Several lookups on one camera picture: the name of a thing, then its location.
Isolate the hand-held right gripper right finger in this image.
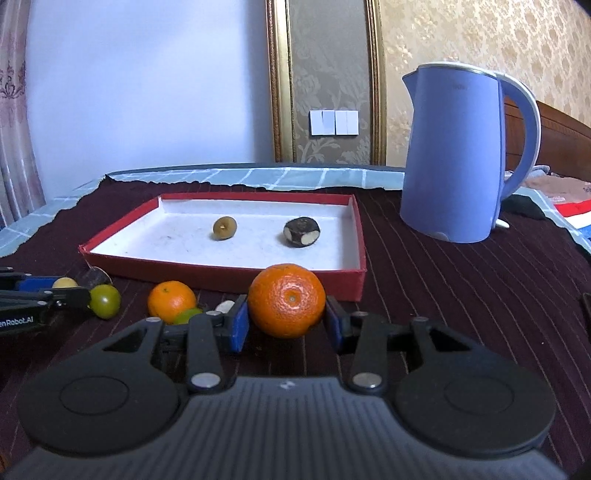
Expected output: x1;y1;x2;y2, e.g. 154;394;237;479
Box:
325;298;468;394

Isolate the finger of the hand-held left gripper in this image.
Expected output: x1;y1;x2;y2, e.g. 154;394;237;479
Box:
0;271;55;291
0;286;92;311

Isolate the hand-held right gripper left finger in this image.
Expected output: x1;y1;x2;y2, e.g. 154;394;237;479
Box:
102;295;250;394

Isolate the green lime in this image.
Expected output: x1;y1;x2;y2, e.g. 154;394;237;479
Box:
173;308;205;326
89;284;122;319

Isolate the orange tangerine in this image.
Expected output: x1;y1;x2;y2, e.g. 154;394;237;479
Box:
248;263;327;340
148;281;198;325

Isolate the red cardboard box lid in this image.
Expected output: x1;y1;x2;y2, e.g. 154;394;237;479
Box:
78;193;368;303

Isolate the patterned curtain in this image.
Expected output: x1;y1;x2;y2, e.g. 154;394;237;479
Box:
0;0;47;228

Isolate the blue checkered sheet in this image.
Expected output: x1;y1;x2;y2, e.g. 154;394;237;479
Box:
0;164;591;259

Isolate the blue electric kettle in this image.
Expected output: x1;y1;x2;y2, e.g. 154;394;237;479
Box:
398;62;542;244

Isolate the black cloth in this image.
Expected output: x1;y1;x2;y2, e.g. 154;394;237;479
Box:
501;194;549;220

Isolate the pink cloth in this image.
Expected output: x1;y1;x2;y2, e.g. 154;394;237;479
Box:
521;173;591;205

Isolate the red white blue striped cloth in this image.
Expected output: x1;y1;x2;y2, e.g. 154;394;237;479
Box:
553;198;591;241

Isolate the wooden chair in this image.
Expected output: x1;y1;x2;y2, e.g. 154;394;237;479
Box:
503;99;591;178

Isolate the white light switch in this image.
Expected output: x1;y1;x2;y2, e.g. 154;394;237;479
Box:
309;109;358;137

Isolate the gold framed wall panel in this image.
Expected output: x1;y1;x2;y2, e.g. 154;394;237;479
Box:
265;0;387;166

